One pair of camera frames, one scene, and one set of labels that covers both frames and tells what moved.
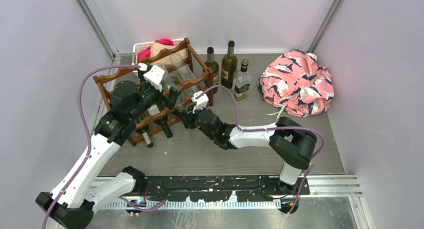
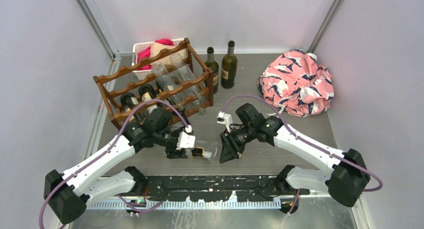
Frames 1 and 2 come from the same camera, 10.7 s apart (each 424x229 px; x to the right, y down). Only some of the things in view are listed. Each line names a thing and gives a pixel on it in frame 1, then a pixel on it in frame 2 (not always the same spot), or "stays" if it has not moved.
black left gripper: x=169 y=101 → x=171 y=152
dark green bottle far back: x=229 y=65 stays
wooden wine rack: x=183 y=82 stays
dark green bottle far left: x=212 y=64 stays
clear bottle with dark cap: x=241 y=81 → x=199 y=151
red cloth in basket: x=146 y=53 stays
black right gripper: x=190 y=117 → x=230 y=147
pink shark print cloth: x=295 y=82 stays
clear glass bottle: x=183 y=72 stays
